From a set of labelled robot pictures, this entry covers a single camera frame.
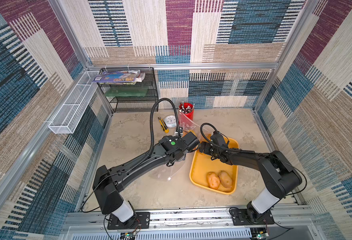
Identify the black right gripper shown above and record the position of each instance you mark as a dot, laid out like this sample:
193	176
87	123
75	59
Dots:
206	148

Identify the brown potato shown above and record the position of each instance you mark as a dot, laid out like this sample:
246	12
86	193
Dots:
226	179
213	180

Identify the clear zipper bag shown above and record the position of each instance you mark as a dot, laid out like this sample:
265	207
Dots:
165	173
189	125

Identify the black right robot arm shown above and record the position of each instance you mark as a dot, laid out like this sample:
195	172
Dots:
279	176

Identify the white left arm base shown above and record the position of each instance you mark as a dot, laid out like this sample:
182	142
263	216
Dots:
124	212

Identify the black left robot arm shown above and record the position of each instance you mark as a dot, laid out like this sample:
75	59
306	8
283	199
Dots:
108	183

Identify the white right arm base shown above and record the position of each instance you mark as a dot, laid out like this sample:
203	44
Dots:
264	201

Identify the yellow plastic tray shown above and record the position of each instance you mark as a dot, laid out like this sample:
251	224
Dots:
202	165

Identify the white round clock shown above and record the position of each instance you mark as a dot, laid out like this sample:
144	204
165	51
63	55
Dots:
170	121

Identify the yellow utility knife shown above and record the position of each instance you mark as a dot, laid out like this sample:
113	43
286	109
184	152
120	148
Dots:
163	125

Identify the red ribbed pen cup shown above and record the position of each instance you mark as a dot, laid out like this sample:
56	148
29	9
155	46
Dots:
186	114

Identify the colourful book on rack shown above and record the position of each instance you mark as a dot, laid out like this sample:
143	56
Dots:
120	77

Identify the green tray in rack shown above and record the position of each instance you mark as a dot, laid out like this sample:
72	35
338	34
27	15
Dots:
126	92

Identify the black wire shelf rack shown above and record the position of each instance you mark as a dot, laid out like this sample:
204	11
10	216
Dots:
133	104

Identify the aluminium front rail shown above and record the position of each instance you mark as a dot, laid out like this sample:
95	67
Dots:
285	222

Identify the white wire wall basket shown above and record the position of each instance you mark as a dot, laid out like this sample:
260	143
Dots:
72	110

